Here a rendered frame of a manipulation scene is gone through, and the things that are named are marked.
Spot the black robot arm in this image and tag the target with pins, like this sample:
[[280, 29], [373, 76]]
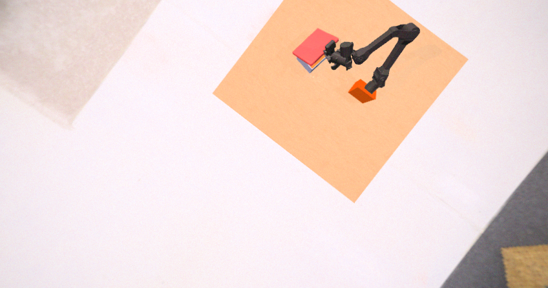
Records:
[[405, 34]]

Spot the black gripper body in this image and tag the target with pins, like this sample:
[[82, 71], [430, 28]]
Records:
[[330, 48]]

